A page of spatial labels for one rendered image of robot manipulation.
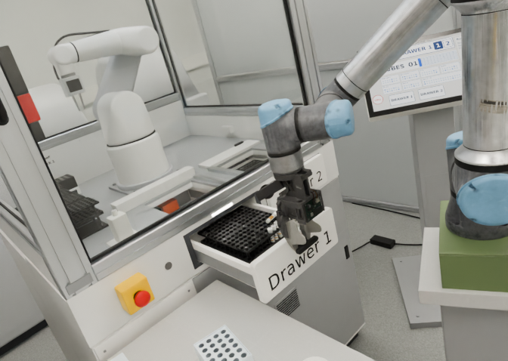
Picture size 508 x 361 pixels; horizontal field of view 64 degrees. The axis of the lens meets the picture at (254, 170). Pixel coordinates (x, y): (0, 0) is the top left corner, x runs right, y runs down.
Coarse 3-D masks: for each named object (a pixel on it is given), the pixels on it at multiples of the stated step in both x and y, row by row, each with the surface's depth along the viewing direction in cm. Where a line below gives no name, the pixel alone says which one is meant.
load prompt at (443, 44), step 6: (426, 42) 163; (432, 42) 162; (438, 42) 161; (444, 42) 161; (450, 42) 160; (414, 48) 163; (420, 48) 163; (426, 48) 162; (432, 48) 161; (438, 48) 161; (444, 48) 160; (408, 54) 163; (414, 54) 163; (420, 54) 162
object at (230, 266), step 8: (256, 208) 127; (264, 208) 124; (272, 208) 122; (192, 240) 116; (200, 240) 123; (200, 248) 112; (208, 248) 109; (200, 256) 113; (208, 256) 109; (216, 256) 106; (224, 256) 103; (208, 264) 112; (216, 264) 108; (224, 264) 104; (232, 264) 102; (240, 264) 98; (248, 264) 97; (224, 272) 106; (232, 272) 103; (240, 272) 99; (248, 272) 97; (240, 280) 101; (248, 280) 98
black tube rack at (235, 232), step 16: (240, 208) 126; (224, 224) 119; (240, 224) 116; (256, 224) 115; (272, 224) 111; (208, 240) 118; (224, 240) 110; (240, 240) 108; (240, 256) 107; (256, 256) 104
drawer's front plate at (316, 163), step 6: (318, 156) 144; (306, 162) 141; (312, 162) 142; (318, 162) 144; (312, 168) 142; (318, 168) 145; (324, 168) 147; (312, 174) 143; (318, 174) 145; (324, 174) 147; (312, 180) 143; (324, 180) 148; (312, 186) 143; (318, 186) 146; (276, 192) 132; (276, 198) 132; (270, 204) 131
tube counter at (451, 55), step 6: (432, 54) 161; (438, 54) 160; (444, 54) 159; (450, 54) 159; (456, 54) 158; (408, 60) 163; (414, 60) 162; (420, 60) 161; (426, 60) 161; (432, 60) 160; (438, 60) 159; (444, 60) 158; (450, 60) 158; (408, 66) 162; (414, 66) 161; (420, 66) 160
